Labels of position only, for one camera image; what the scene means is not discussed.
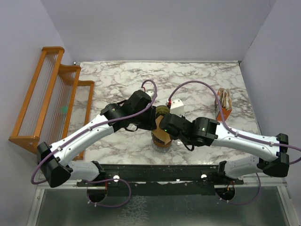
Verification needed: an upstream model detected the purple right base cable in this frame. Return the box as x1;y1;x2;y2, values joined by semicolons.
218;173;262;206

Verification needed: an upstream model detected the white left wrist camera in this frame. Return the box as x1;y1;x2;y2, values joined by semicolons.
143;90;155;98

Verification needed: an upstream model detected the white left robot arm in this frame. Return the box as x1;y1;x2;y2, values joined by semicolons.
37;90;157;188

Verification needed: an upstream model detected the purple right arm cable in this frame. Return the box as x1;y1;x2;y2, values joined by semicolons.
168;81;301;165

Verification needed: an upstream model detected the orange wooden rack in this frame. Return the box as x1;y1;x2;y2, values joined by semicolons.
9;46;95;154

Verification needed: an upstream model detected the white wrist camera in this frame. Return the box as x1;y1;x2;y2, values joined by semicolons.
166;98;184;117
143;90;155;98

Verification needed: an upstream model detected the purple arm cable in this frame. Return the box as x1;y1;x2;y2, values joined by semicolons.
31;80;158;185
168;81;301;165

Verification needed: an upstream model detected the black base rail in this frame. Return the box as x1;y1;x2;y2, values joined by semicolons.
75;164;243;196

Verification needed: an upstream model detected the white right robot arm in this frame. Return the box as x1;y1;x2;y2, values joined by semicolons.
159;114;289;184

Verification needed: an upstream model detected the brown wooden dripper collar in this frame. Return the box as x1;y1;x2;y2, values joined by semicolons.
152;135;172;147

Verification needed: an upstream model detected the dark green glass dripper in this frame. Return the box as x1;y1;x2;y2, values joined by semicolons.
156;105;170;117

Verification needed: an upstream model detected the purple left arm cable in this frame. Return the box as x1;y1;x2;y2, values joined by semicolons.
31;80;158;185

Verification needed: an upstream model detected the orange coffee filter box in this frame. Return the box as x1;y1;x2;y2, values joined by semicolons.
214;88;232;121

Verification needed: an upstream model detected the clear glass dripper cone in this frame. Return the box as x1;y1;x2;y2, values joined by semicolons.
175;140;183;145

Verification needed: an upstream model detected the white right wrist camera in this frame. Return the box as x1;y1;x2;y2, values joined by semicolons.
166;98;184;117

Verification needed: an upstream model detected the clear glass carafe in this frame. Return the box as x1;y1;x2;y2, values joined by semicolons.
152;142;172;153

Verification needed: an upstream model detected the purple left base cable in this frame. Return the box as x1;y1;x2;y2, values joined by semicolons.
86;178;133;209

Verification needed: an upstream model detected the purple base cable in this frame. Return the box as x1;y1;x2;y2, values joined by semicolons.
218;173;262;206
86;178;133;209

